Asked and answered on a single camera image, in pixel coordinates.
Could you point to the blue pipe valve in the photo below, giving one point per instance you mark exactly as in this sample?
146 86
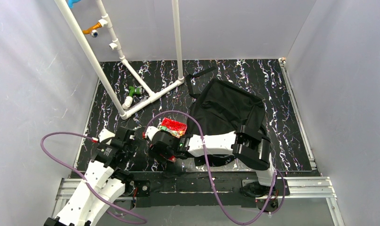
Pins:
72 2

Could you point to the green pipe valve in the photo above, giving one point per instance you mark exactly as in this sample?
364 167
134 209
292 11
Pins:
135 91

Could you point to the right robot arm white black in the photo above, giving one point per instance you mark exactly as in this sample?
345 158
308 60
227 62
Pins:
216 146

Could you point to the black student backpack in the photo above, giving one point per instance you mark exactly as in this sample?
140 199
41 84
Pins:
222 104

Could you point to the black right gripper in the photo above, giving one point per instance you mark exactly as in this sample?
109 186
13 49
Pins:
158 149

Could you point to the orange pipe valve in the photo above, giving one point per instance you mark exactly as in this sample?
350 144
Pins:
92 31

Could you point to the red patterned book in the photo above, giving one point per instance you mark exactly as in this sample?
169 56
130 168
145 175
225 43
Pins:
173 124

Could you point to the black mounting base plate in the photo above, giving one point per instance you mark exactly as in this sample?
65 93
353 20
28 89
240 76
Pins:
246 197

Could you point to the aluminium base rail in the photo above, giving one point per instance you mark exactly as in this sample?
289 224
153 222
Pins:
295 187

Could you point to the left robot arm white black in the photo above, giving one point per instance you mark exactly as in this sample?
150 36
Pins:
102 182

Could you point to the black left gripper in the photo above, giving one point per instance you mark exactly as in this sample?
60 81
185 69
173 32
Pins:
126 136

